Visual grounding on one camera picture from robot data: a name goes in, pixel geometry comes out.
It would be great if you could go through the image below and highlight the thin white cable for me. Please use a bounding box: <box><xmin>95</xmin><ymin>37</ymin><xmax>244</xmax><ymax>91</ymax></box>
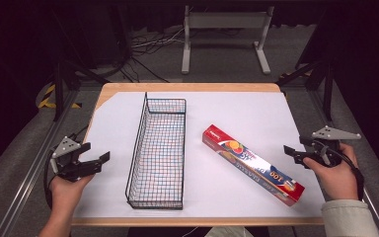
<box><xmin>181</xmin><ymin>225</ymin><xmax>200</xmax><ymax>237</ymax></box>

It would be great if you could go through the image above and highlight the yellow black hazard tape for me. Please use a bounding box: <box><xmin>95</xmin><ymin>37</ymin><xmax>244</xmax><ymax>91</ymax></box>
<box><xmin>38</xmin><ymin>83</ymin><xmax>83</xmax><ymax>110</ymax></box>

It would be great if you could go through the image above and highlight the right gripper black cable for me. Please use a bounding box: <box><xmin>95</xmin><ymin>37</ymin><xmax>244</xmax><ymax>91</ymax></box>
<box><xmin>322</xmin><ymin>145</ymin><xmax>366</xmax><ymax>202</ymax></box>

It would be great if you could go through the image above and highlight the person's light clothing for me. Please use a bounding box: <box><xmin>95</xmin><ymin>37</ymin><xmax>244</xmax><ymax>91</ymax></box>
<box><xmin>204</xmin><ymin>225</ymin><xmax>255</xmax><ymax>237</ymax></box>

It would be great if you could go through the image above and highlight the white metal stand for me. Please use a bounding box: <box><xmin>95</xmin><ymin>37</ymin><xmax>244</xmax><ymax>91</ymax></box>
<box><xmin>181</xmin><ymin>4</ymin><xmax>275</xmax><ymax>76</ymax></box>

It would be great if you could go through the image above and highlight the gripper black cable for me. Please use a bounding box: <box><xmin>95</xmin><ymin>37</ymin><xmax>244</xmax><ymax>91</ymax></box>
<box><xmin>42</xmin><ymin>154</ymin><xmax>56</xmax><ymax>210</ymax></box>
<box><xmin>322</xmin><ymin>145</ymin><xmax>366</xmax><ymax>202</ymax></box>

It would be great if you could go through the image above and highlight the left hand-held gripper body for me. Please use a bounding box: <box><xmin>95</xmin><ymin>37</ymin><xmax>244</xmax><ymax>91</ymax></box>
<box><xmin>48</xmin><ymin>135</ymin><xmax>95</xmax><ymax>183</ymax></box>

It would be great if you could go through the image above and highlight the aluminium rail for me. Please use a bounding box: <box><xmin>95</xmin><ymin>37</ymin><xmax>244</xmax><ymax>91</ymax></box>
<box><xmin>0</xmin><ymin>89</ymin><xmax>80</xmax><ymax>237</ymax></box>
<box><xmin>307</xmin><ymin>89</ymin><xmax>379</xmax><ymax>237</ymax></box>

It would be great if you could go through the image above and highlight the person's right hand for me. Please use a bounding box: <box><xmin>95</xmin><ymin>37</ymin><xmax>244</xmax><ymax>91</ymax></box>
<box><xmin>302</xmin><ymin>142</ymin><xmax>360</xmax><ymax>202</ymax></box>

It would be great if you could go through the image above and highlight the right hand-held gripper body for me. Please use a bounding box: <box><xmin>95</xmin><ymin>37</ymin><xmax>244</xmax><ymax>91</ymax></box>
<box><xmin>307</xmin><ymin>124</ymin><xmax>362</xmax><ymax>169</ymax></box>

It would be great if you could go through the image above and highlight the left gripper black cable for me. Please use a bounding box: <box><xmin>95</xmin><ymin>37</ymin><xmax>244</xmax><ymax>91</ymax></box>
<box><xmin>42</xmin><ymin>154</ymin><xmax>56</xmax><ymax>210</ymax></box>

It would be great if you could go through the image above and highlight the black floor cable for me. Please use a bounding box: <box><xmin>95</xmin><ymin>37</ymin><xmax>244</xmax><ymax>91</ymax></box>
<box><xmin>121</xmin><ymin>45</ymin><xmax>172</xmax><ymax>84</ymax></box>

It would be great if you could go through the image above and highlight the white floor cable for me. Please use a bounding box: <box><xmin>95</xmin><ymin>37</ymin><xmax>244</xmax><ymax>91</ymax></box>
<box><xmin>131</xmin><ymin>27</ymin><xmax>187</xmax><ymax>49</ymax></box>

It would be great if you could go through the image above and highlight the black metal stand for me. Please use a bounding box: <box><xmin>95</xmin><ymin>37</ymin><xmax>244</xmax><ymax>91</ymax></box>
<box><xmin>52</xmin><ymin>58</ymin><xmax>111</xmax><ymax>122</ymax></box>
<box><xmin>275</xmin><ymin>58</ymin><xmax>336</xmax><ymax>122</ymax></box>

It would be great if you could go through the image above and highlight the black wire basket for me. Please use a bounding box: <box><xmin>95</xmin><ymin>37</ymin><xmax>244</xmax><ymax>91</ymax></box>
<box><xmin>124</xmin><ymin>91</ymin><xmax>188</xmax><ymax>211</ymax></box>

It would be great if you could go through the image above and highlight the person's left hand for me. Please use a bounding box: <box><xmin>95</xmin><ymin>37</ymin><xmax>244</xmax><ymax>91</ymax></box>
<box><xmin>49</xmin><ymin>174</ymin><xmax>96</xmax><ymax>212</ymax></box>

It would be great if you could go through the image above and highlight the red foil wrap box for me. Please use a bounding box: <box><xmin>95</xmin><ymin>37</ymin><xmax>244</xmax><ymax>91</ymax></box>
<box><xmin>201</xmin><ymin>123</ymin><xmax>306</xmax><ymax>207</ymax></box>

